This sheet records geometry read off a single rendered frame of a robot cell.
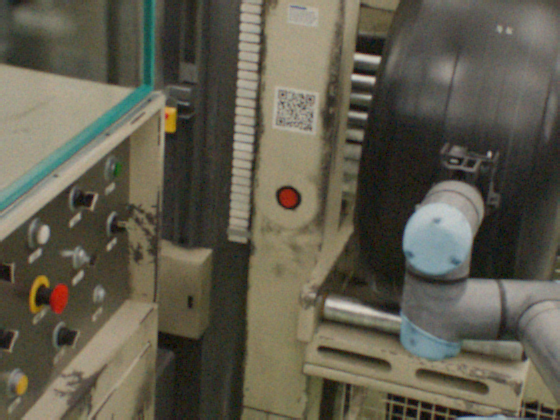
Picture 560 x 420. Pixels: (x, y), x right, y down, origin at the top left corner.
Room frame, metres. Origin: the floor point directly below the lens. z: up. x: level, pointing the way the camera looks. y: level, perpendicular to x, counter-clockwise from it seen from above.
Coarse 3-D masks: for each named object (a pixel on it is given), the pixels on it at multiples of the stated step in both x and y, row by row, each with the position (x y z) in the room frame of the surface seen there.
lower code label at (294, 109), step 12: (276, 96) 1.90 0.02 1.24; (288, 96) 1.90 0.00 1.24; (300, 96) 1.89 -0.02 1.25; (312, 96) 1.89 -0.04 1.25; (276, 108) 1.90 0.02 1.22; (288, 108) 1.90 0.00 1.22; (300, 108) 1.89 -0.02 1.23; (312, 108) 1.89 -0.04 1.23; (276, 120) 1.90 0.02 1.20; (288, 120) 1.90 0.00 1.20; (300, 120) 1.89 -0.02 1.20; (312, 120) 1.88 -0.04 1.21; (300, 132) 1.89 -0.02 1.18; (312, 132) 1.88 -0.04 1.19
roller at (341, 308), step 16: (336, 304) 1.79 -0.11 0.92; (352, 304) 1.79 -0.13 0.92; (368, 304) 1.79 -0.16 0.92; (384, 304) 1.79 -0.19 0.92; (336, 320) 1.79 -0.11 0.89; (352, 320) 1.78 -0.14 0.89; (368, 320) 1.77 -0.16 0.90; (384, 320) 1.77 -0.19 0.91; (400, 320) 1.76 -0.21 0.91; (480, 352) 1.73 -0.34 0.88; (496, 352) 1.72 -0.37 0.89; (512, 352) 1.71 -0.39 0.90
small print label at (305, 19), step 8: (288, 8) 1.90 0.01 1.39; (296, 8) 1.90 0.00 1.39; (304, 8) 1.89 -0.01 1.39; (312, 8) 1.89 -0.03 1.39; (288, 16) 1.90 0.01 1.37; (296, 16) 1.90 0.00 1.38; (304, 16) 1.89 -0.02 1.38; (312, 16) 1.89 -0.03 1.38; (304, 24) 1.89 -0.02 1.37; (312, 24) 1.89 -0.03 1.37
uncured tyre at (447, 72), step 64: (448, 0) 1.80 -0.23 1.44; (512, 0) 1.79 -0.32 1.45; (384, 64) 1.75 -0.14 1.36; (448, 64) 1.71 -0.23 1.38; (512, 64) 1.69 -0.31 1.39; (384, 128) 1.68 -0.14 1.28; (448, 128) 1.65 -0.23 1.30; (512, 128) 1.63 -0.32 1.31; (384, 192) 1.65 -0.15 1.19; (512, 192) 1.60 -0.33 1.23; (384, 256) 1.66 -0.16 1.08; (512, 256) 1.60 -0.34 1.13
